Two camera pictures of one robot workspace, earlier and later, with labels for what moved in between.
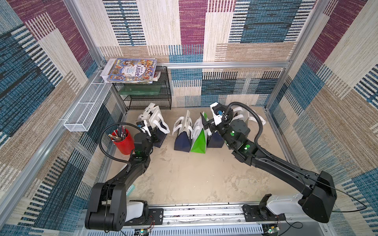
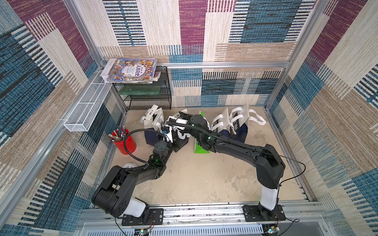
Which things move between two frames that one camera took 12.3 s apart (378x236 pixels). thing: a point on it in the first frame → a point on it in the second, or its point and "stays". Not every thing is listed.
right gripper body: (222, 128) → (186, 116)
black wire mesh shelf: (156, 96) stays
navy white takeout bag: (154, 123) stays
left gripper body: (153, 135) → (175, 143)
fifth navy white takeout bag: (244, 113) stays
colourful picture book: (132, 70) stays
